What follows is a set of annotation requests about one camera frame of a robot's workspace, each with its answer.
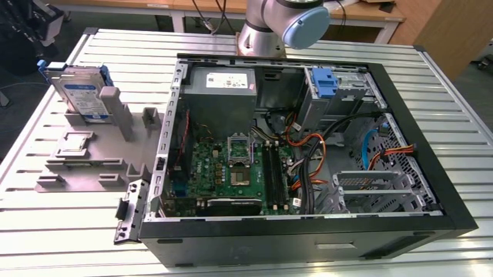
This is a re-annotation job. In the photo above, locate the blue data wire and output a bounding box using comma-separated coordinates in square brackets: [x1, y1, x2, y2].
[361, 128, 379, 171]

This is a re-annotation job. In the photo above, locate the orange power wire with connector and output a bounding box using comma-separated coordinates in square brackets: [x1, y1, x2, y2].
[368, 144, 420, 171]

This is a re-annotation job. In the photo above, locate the hard disk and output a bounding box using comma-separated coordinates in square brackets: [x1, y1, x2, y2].
[36, 59, 114, 125]

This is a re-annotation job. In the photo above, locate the grey metal disk bay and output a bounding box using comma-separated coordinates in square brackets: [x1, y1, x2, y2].
[330, 170, 429, 214]

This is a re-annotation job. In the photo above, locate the metal socket cover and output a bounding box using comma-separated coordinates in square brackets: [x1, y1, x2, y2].
[228, 132, 256, 166]

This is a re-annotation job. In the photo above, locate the grey power supply unit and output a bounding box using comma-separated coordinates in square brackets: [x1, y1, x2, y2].
[181, 66, 258, 139]

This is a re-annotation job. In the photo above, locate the green motherboard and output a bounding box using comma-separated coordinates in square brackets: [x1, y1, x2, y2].
[165, 135, 305, 217]

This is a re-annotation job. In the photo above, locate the CPU socket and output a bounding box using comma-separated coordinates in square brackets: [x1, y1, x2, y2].
[229, 164, 256, 187]

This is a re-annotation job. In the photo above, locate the black RAM slot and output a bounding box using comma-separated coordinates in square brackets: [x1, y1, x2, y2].
[273, 140, 290, 211]
[262, 140, 280, 211]

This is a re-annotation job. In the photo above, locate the grey metal drive cage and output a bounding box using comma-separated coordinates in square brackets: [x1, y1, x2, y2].
[298, 66, 387, 136]

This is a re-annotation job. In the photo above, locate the black graphics card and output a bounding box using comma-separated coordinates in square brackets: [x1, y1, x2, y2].
[194, 197, 261, 217]

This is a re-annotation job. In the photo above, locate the blue plastic drive latch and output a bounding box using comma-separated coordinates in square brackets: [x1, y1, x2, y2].
[312, 68, 340, 99]

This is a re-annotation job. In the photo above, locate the grey parts rack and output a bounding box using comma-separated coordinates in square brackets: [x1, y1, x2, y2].
[34, 86, 167, 193]

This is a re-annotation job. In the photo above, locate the black PC case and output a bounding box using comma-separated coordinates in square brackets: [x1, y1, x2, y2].
[138, 53, 479, 268]

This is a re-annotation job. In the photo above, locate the green RAM stick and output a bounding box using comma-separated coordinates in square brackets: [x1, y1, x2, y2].
[63, 160, 103, 167]

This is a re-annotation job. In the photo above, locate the silver CPU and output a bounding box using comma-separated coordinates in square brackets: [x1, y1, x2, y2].
[63, 135, 89, 151]

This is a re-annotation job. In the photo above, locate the black office chair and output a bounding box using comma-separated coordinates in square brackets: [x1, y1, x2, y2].
[0, 0, 65, 76]

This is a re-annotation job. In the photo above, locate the orange wire bundle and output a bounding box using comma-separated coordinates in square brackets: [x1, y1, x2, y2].
[285, 132, 329, 185]

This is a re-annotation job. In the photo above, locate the thin red wire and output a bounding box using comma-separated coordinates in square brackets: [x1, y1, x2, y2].
[175, 109, 193, 171]

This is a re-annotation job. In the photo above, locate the black cable bundle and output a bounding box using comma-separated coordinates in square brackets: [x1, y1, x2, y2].
[298, 111, 387, 216]

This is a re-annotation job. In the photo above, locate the grey hinged slot bracket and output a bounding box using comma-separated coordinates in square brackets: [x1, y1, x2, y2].
[114, 178, 151, 246]

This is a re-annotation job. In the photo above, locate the wooden desk with white frame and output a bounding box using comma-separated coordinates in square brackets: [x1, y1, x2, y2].
[50, 0, 408, 44]

